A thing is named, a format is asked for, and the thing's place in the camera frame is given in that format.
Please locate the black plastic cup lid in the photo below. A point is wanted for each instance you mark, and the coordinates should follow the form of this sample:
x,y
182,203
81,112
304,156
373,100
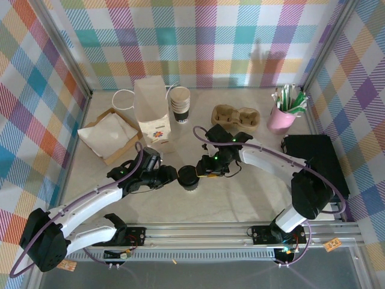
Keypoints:
x,y
188,175

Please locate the white flower print paper bag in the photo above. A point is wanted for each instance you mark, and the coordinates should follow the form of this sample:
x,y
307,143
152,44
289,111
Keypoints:
x,y
153,102

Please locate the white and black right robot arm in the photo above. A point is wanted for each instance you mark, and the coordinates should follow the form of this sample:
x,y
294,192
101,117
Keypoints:
x,y
264,159

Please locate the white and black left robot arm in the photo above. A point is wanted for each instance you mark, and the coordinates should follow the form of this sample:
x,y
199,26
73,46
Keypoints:
x,y
90,198

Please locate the cardboard napkin box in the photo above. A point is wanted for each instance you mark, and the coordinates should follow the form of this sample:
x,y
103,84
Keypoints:
x,y
126,149

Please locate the pink cup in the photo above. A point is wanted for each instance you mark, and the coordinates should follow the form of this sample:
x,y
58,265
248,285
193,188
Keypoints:
x,y
281,123

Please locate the stack of paper cups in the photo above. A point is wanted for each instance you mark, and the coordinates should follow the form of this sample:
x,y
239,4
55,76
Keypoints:
x,y
180,102

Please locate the white wrapped straw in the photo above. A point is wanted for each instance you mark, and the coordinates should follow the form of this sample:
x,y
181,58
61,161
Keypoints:
x,y
275,100
279,96
285,96
290,94

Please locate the small controller board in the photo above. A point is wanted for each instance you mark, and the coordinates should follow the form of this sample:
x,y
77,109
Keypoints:
x,y
124,255
285,250

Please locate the small tan stick piece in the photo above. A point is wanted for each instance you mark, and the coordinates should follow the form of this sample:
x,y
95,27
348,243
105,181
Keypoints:
x,y
174,262

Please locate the green stick packet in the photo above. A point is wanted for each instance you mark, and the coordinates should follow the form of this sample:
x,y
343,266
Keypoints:
x,y
302,106
297,100

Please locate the black flat case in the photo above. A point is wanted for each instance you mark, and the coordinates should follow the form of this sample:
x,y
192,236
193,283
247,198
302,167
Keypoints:
x,y
325,150

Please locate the grey metal shelf plate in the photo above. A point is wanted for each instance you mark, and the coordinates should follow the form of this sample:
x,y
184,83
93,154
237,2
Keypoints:
x,y
210,277

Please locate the small orange tag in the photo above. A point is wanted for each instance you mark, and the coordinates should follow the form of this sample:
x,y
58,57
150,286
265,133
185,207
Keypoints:
x,y
331,245
70,266

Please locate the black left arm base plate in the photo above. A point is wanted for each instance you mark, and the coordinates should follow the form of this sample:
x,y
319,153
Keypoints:
x,y
136,236

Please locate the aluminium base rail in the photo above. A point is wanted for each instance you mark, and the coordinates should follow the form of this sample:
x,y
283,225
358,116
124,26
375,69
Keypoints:
x,y
195,234

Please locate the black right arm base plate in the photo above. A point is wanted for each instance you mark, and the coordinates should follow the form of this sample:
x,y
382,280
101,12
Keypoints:
x,y
261,234

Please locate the aluminium frame post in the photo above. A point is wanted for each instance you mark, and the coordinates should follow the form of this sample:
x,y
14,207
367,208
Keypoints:
x,y
328,45
66,54

